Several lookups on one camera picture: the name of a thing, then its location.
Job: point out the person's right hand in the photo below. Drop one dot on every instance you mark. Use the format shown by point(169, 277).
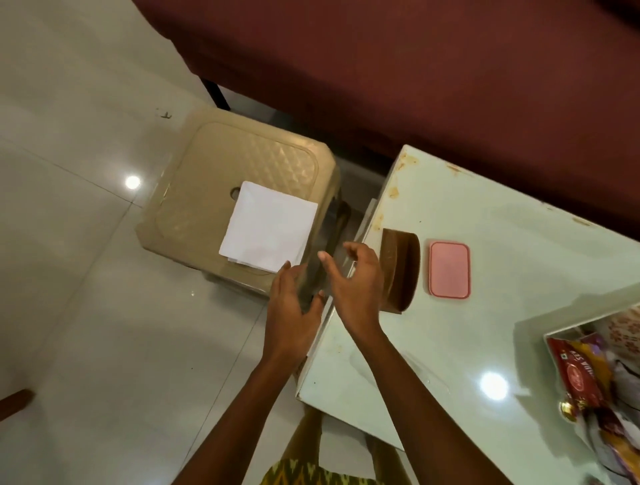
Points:
point(360, 295)

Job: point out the person's left hand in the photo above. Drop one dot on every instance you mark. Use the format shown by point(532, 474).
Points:
point(287, 327)

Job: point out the person's right thumb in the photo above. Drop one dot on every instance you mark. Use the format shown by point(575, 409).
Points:
point(332, 272)

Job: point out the person's left thumb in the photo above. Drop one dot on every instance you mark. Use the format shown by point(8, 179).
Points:
point(317, 306)

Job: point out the clear plastic container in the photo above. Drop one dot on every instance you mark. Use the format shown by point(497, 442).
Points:
point(315, 280)

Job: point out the person's right forearm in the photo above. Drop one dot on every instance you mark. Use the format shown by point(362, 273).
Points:
point(425, 414)

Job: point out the person's left forearm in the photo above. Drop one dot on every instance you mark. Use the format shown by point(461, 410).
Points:
point(235, 424)

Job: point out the brown wooden holder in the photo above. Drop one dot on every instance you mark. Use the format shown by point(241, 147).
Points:
point(400, 272)

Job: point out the white paper sheet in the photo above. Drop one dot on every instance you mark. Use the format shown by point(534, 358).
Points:
point(270, 225)
point(245, 265)

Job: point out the pink container lid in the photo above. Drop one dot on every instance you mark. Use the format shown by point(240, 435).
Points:
point(449, 270)

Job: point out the beige plastic stool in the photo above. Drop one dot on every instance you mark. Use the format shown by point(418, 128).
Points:
point(215, 175)

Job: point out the yellow patterned garment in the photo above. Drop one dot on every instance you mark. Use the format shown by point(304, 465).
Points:
point(310, 474)

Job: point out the black sofa leg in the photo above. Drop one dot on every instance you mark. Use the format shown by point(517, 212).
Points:
point(216, 94)

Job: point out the maroon sofa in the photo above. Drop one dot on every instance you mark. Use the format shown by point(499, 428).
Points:
point(425, 75)

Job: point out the white box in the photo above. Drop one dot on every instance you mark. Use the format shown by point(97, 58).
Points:
point(565, 332)

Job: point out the red snack packet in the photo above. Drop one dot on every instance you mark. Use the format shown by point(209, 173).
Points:
point(582, 374)

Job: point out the floral patterned packet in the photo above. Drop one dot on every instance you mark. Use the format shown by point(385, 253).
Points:
point(625, 330)

